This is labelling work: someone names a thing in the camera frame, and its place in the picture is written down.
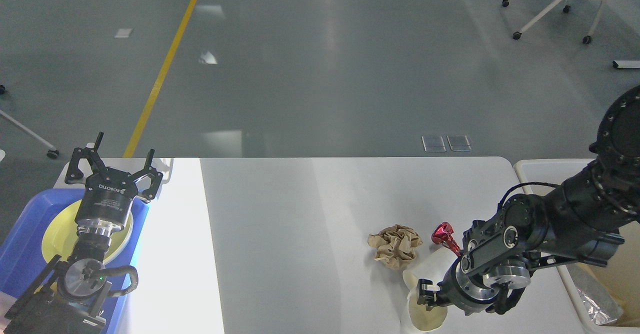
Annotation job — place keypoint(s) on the yellow translucent plate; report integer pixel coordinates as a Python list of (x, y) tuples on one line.
[(61, 235)]

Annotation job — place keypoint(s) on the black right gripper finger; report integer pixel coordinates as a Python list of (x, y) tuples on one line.
[(430, 295)]

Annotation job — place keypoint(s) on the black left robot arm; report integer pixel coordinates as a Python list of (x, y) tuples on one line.
[(68, 294)]

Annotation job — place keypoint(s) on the right floor socket cover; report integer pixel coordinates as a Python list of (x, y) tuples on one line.
[(459, 143)]

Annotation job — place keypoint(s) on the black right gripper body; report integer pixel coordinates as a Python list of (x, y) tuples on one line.
[(459, 290)]

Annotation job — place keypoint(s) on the white paper cup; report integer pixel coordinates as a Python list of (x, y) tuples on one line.
[(416, 319), (428, 265)]

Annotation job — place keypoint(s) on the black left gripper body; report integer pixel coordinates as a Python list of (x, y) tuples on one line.
[(107, 201)]

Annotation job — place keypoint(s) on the red crumpled wrapper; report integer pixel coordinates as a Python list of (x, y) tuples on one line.
[(443, 236)]

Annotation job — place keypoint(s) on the square aluminium foil tray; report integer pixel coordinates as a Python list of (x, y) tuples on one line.
[(601, 307)]

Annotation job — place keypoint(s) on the floor socket cover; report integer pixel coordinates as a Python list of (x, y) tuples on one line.
[(459, 143), (433, 144)]

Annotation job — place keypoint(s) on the white bar on floor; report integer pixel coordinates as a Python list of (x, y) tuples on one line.
[(626, 64)]

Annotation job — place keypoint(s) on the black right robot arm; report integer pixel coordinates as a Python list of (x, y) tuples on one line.
[(577, 222)]

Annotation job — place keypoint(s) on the white plastic waste bin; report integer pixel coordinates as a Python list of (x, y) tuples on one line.
[(556, 171)]

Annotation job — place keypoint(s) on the crumpled brown paper ball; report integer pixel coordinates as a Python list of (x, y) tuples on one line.
[(395, 246)]

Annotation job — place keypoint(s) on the white office chair left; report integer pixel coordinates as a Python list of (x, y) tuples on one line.
[(52, 151)]

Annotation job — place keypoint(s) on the left floor socket cover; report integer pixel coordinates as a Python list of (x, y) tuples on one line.
[(433, 144)]

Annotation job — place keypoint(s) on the blue plastic tray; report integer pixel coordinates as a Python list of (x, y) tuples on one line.
[(21, 255)]

